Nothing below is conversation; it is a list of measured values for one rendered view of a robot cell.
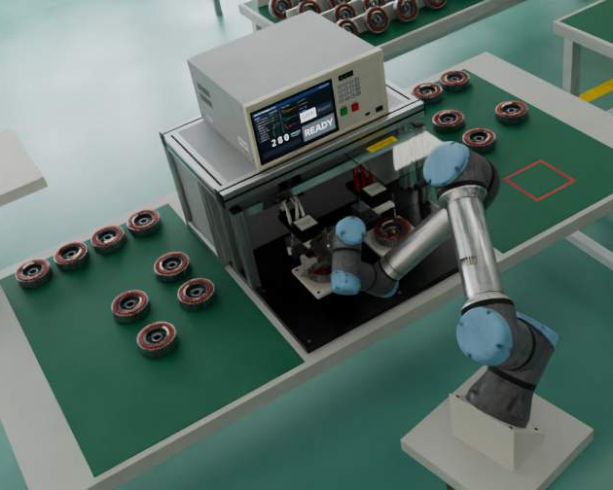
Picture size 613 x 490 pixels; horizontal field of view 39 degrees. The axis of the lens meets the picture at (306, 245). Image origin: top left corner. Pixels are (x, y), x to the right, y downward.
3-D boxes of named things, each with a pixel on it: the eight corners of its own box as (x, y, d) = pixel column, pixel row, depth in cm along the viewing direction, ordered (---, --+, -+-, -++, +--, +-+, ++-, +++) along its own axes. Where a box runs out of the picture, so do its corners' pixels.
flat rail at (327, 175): (419, 136, 259) (419, 127, 257) (239, 222, 239) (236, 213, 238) (417, 134, 260) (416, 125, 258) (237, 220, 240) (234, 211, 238)
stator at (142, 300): (109, 324, 255) (105, 314, 252) (121, 297, 263) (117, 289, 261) (144, 324, 252) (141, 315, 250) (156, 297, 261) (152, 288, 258)
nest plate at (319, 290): (361, 276, 251) (361, 273, 250) (317, 299, 246) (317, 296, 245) (334, 251, 262) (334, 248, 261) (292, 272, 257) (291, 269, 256)
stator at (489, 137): (459, 153, 295) (458, 144, 292) (465, 135, 302) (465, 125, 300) (492, 155, 291) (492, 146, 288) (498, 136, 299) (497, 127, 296)
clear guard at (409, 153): (469, 176, 241) (468, 157, 237) (399, 211, 233) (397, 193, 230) (401, 130, 264) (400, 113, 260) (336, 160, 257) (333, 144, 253)
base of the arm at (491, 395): (533, 426, 202) (551, 388, 201) (516, 430, 189) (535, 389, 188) (476, 395, 209) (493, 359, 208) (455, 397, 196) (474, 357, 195)
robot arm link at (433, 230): (503, 160, 219) (371, 277, 240) (480, 147, 212) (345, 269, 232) (525, 192, 213) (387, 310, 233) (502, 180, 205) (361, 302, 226)
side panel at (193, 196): (232, 263, 268) (209, 179, 248) (223, 267, 267) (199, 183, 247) (195, 221, 288) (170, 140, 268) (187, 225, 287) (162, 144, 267)
